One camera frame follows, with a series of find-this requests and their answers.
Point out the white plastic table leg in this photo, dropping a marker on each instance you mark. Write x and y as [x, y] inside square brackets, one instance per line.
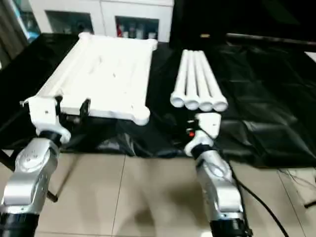
[202, 79]
[192, 79]
[181, 79]
[212, 79]

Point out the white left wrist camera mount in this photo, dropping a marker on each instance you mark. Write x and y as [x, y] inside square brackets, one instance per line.
[42, 111]

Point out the white glass-door cabinet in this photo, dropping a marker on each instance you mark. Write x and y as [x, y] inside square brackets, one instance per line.
[108, 10]

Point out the black work mat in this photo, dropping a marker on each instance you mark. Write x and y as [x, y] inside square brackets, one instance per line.
[259, 98]

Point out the grey curtain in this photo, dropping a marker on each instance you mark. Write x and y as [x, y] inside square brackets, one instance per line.
[10, 29]

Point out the black furniture unit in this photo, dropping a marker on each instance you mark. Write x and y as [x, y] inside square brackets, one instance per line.
[222, 19]

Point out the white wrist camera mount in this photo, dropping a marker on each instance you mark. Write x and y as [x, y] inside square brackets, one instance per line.
[209, 123]
[42, 111]

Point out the white plastic table top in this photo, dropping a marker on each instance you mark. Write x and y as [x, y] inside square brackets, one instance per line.
[103, 69]

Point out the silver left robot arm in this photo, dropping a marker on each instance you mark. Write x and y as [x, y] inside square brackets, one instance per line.
[32, 160]

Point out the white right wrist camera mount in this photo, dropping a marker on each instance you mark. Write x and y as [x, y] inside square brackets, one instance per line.
[209, 123]

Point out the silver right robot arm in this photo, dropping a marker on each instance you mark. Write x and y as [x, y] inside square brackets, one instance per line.
[217, 177]

